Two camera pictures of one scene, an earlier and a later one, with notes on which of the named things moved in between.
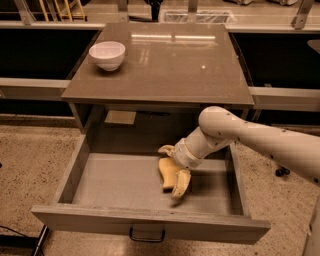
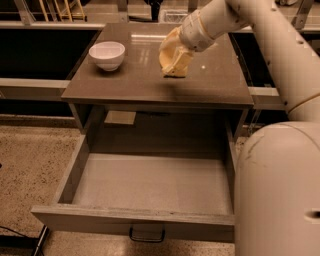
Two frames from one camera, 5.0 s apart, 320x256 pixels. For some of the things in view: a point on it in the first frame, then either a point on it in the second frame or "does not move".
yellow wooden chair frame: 67,16 does not move
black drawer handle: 147,240 does not move
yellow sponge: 168,170 to 167,53
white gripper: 181,154 to 194,32
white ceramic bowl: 107,55 does not move
